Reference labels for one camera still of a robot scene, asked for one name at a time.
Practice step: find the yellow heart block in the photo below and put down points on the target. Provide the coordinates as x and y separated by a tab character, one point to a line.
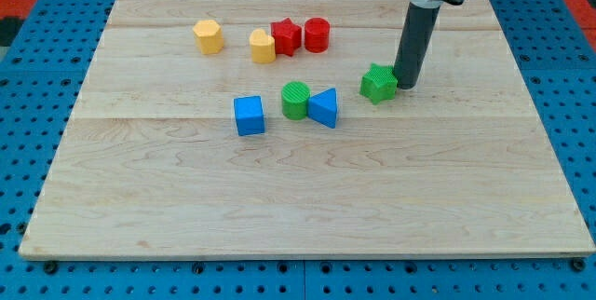
263	49

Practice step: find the blue triangle block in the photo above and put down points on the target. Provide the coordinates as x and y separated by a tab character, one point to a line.
323	108

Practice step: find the green cylinder block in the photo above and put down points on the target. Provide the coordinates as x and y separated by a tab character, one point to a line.
295	96

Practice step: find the blue cube block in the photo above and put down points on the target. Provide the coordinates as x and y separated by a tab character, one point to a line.
249	115

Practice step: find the light wooden board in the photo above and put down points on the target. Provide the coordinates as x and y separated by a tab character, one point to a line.
150	165

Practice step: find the green star block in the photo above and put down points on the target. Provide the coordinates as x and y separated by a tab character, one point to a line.
378	84

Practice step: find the red star block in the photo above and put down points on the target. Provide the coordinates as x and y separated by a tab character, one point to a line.
287	36

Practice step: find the red cylinder block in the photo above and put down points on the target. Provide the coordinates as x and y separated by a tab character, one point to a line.
317	35

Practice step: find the yellow hexagon block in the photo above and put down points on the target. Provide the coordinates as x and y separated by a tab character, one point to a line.
209	36

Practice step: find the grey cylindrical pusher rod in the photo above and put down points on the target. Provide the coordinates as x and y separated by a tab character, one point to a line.
414	40

